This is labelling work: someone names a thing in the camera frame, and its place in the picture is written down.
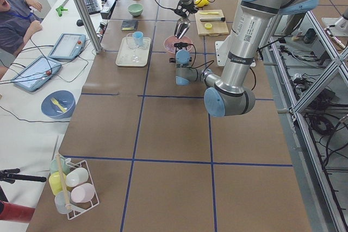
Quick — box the pink bowl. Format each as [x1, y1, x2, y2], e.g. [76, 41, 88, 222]
[163, 35, 192, 54]

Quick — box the red fire extinguisher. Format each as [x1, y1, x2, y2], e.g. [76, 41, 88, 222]
[1, 201, 35, 223]

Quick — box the blue cup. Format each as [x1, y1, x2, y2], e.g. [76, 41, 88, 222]
[133, 31, 144, 47]

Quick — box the yellow plastic knife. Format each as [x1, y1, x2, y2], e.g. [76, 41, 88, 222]
[198, 11, 220, 15]

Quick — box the grey yellow sponge cloth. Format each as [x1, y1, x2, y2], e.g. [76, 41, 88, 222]
[121, 20, 138, 31]

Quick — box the wooden cutting board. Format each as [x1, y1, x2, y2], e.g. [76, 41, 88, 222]
[195, 9, 229, 36]

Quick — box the cream bear tray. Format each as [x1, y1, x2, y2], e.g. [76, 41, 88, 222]
[115, 37, 152, 67]

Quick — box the whole yellow lemon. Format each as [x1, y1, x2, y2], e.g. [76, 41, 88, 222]
[195, 0, 209, 8]

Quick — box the black keyboard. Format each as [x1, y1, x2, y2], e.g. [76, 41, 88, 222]
[83, 0, 101, 15]

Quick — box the blue bowl on side table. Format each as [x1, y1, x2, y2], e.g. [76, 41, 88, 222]
[41, 90, 76, 120]

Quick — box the person in grey shirt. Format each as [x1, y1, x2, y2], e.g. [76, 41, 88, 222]
[0, 0, 44, 80]

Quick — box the black tripod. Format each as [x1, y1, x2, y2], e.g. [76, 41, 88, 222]
[1, 168, 47, 184]

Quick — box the green bowl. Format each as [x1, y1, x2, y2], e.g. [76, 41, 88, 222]
[128, 3, 144, 17]

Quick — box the far teach pendant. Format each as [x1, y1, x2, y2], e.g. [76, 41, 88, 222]
[48, 33, 86, 61]

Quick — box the clear ice cubes pile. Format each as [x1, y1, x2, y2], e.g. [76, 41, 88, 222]
[164, 36, 179, 54]

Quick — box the white wire cup rack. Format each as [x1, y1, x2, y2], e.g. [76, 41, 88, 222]
[48, 154, 100, 220]

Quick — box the lemon half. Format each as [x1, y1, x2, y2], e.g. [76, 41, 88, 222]
[204, 23, 213, 30]

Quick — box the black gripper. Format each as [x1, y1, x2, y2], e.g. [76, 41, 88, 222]
[174, 1, 198, 17]
[173, 42, 192, 53]

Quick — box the near teach pendant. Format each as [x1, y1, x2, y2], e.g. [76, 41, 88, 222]
[11, 55, 62, 92]

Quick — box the stainless steel ice scoop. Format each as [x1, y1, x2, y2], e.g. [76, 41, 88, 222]
[174, 17, 190, 39]

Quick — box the steel muddler black cap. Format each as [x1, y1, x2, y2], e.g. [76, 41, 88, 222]
[200, 17, 226, 23]

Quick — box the clear wine glass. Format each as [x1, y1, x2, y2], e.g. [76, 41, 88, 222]
[126, 33, 137, 53]

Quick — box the teach pendant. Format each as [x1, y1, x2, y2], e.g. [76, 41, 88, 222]
[48, 33, 86, 61]
[11, 55, 62, 92]

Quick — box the yellow fork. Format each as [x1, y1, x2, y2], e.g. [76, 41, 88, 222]
[51, 97, 66, 113]

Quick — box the aluminium frame post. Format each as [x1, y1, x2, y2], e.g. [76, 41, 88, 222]
[74, 0, 103, 54]

